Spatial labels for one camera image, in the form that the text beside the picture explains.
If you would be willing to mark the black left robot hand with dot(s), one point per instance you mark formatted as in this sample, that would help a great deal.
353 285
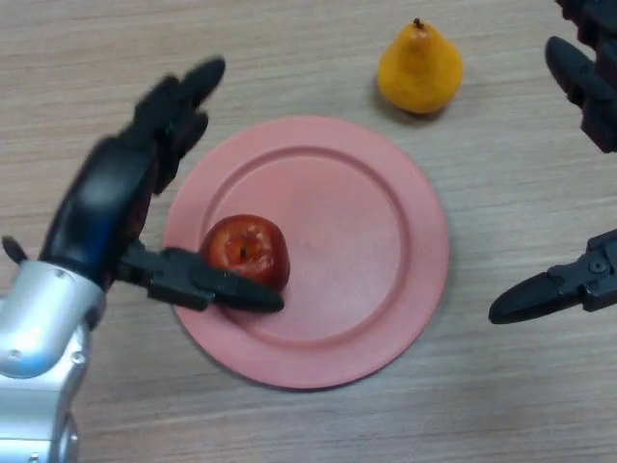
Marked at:
106 202

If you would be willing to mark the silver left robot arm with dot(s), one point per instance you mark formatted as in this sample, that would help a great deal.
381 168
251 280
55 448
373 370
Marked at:
38 362

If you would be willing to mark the pink round plate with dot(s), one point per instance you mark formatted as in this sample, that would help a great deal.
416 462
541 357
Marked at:
332 253

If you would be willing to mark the yellow pear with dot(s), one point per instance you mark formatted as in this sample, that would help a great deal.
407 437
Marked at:
420 72

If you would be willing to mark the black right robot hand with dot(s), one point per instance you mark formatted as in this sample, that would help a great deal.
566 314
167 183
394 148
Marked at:
588 87

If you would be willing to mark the red apple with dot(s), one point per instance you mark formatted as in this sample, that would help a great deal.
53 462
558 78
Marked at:
248 248

